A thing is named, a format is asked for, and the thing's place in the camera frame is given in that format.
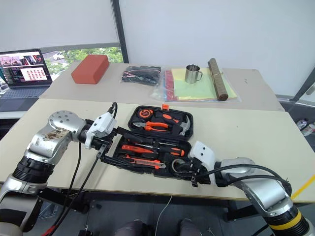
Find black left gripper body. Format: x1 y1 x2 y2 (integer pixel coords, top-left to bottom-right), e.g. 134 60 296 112
90 127 119 160

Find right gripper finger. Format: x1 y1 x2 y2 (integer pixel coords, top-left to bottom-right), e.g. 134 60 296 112
180 159 198 170
174 169 197 182

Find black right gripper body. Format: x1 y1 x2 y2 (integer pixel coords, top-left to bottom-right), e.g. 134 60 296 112
189 158 212 188

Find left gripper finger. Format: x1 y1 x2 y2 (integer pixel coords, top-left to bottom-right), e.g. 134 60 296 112
115 126 142 141
100 156 139 173

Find roll of grey tape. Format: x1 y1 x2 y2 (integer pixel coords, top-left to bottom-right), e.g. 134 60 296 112
171 158 188 175

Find red voltage tester pen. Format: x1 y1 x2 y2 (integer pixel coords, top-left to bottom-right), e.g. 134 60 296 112
121 145 155 154

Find black orange handled screwdriver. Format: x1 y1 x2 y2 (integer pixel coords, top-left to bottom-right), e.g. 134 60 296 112
126 135 178 148
136 144 186 157

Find black orange utility knife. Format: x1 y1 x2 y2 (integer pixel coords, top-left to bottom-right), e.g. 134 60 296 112
118 154 166 170

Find black tool case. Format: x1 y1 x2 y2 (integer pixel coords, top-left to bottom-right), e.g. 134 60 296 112
108 103 198 179

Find orange black tape measure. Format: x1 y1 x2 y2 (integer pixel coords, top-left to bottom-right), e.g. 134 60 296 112
136 108 155 120

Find dark rounded shape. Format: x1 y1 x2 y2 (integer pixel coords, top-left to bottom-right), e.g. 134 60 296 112
115 219 146 236
178 218 205 236

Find red brick block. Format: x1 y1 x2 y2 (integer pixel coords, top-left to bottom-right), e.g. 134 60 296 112
70 54 110 85

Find plastic bag of coloured paper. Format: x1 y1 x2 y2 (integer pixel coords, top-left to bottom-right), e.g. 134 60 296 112
150 65 242 102

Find stainless steel mug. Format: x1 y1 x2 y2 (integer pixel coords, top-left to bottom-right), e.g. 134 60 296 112
185 64 204 84

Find brown rolled mat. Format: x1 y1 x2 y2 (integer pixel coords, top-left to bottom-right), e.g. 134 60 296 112
207 58 230 102

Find black window pillar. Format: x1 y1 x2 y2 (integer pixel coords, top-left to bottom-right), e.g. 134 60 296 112
111 0 130 63

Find open laptop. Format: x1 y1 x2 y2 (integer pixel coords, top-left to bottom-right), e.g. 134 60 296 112
0 48 53 113

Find small white bottle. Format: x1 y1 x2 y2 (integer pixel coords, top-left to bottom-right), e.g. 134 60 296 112
303 122 315 136
296 118 310 130

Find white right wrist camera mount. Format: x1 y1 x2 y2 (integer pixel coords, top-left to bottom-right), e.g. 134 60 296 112
189 141 216 173

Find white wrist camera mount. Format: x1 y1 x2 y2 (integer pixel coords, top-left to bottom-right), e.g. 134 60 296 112
189 141 216 173
84 111 119 149

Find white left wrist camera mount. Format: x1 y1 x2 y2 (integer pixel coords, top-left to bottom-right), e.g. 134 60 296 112
84 111 119 149

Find orange handled pliers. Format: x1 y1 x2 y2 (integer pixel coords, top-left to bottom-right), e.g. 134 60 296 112
132 120 170 132

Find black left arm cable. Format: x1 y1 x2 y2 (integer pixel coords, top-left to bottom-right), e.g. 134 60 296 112
45 101 119 236

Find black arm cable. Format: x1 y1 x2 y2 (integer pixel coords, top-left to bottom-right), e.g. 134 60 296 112
45 101 119 236
196 164 293 198

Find claw hammer black orange handle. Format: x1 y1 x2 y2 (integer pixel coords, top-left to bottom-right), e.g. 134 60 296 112
154 111 192 136

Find thin white cable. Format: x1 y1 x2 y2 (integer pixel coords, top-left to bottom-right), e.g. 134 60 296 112
157 195 173 236

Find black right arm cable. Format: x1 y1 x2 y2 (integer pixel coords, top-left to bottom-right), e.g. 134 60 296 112
196 164 293 198

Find black bag of cables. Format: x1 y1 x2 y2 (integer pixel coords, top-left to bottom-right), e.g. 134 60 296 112
120 64 162 87

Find black slanted metal frame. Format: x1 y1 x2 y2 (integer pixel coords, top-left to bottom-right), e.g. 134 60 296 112
292 82 315 104

